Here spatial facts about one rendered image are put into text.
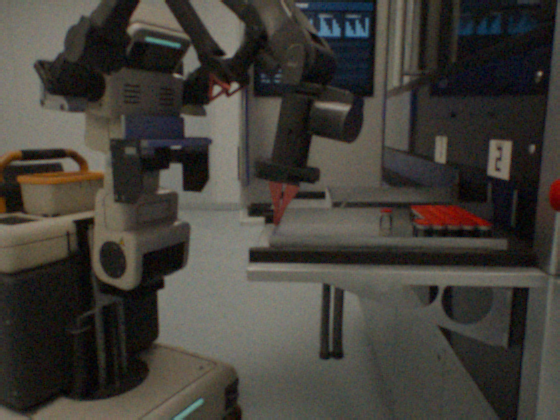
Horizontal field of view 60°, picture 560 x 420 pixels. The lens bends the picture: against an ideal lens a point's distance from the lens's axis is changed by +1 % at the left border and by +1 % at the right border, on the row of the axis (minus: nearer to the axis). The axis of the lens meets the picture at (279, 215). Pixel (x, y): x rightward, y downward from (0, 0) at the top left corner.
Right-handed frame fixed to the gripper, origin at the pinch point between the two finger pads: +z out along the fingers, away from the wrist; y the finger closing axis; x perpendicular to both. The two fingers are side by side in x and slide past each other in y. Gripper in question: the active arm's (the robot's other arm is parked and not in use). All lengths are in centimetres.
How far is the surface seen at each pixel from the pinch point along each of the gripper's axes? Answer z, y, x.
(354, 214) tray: 0.3, 14.6, 18.6
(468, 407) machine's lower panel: 32, 43, 10
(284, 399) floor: 95, 16, 97
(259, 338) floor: 100, 1, 152
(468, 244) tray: -3.6, 27.6, -7.1
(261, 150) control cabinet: -2, -10, 86
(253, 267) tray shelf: 4.6, -1.9, -11.4
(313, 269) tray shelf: 3.1, 6.3, -11.8
